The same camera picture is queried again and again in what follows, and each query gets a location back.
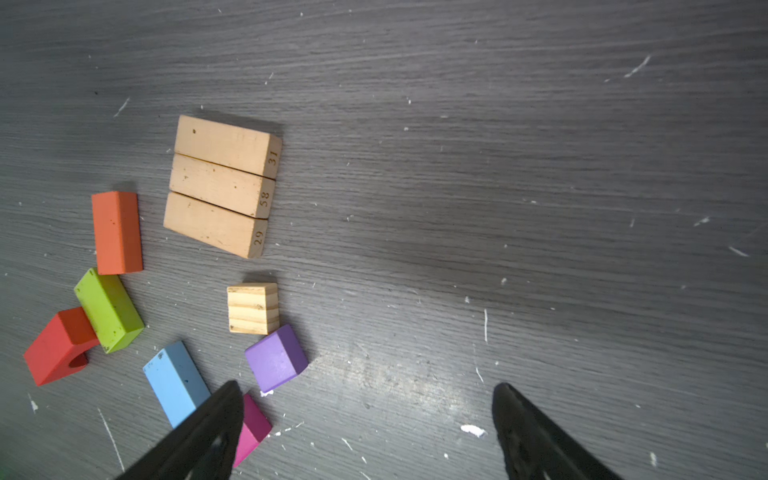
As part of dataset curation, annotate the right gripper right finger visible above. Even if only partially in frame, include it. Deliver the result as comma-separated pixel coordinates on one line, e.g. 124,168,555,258
492,383,620,480

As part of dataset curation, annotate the small natural wood cube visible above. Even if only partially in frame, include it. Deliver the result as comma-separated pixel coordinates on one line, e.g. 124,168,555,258
227,283,281,335

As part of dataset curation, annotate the orange wood block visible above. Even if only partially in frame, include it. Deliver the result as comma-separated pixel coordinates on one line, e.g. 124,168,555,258
91,191,143,275

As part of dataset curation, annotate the red arch wood block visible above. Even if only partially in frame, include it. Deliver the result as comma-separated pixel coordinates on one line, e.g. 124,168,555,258
24,307,100,386

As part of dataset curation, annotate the light blue wood block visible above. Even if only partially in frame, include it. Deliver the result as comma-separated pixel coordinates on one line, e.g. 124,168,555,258
143,341,211,428

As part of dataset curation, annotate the purple wood cube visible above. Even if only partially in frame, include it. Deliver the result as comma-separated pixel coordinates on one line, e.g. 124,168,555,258
244,325,309,392

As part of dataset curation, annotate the natural wood long block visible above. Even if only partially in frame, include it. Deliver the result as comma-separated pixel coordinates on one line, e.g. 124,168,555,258
170,154,276,219
164,192,268,259
174,115,283,180

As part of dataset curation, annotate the green wood block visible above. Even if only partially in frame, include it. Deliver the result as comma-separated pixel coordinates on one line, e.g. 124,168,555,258
74,268,145,354

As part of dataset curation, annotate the magenta wood block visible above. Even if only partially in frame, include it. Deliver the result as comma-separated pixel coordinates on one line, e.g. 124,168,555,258
233,393,272,468

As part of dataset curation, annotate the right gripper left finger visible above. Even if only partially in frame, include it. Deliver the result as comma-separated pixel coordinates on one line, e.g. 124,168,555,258
120,380,244,480

